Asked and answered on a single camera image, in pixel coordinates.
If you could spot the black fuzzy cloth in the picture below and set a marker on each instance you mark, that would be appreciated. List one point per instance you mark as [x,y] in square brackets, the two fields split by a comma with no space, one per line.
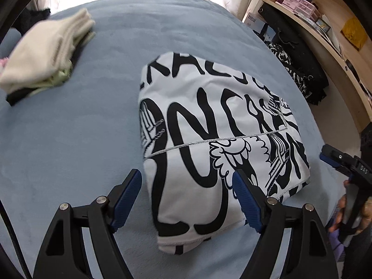
[35,17]

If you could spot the cream folded fleece cloth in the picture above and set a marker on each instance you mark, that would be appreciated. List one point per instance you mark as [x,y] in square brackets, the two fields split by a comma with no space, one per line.
[43,52]

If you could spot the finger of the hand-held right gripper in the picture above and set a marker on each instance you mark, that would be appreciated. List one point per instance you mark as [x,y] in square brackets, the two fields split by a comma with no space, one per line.
[334,157]

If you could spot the wooden shelf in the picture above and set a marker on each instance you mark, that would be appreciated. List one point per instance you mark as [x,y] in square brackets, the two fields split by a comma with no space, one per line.
[343,64]

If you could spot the blue fleece bed blanket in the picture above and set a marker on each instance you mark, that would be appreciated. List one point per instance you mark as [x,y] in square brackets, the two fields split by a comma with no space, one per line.
[87,136]

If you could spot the stack of pink boxes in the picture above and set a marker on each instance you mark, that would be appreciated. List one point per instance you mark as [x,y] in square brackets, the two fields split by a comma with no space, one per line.
[299,5]

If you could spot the white printed carton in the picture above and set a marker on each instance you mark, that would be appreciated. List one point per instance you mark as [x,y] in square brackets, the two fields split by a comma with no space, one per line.
[254,21]

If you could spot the pink white cat plush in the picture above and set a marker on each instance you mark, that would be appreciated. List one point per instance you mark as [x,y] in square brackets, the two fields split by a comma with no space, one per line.
[2,64]

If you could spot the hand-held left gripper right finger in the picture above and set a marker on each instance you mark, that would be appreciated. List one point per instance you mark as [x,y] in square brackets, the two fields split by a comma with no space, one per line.
[247,199]

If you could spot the yellow cloth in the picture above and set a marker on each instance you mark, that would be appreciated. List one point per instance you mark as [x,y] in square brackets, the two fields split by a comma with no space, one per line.
[354,33]

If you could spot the black white speckled cloth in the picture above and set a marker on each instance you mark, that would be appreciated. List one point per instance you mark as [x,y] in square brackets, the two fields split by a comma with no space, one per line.
[287,64]

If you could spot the white black graffiti print jacket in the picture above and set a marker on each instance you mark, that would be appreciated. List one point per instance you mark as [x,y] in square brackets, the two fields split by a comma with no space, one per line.
[203,122]

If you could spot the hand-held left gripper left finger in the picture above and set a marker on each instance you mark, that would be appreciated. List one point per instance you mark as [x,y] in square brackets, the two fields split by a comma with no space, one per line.
[126,197]

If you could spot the person's right hand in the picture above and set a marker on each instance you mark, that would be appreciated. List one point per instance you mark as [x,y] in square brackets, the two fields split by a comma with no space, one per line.
[338,212]

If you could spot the purple cloth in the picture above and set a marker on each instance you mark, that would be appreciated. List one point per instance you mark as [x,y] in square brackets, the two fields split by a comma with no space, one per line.
[337,244]

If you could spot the light green folded cloth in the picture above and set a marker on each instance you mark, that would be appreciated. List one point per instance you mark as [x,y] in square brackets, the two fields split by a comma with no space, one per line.
[58,77]

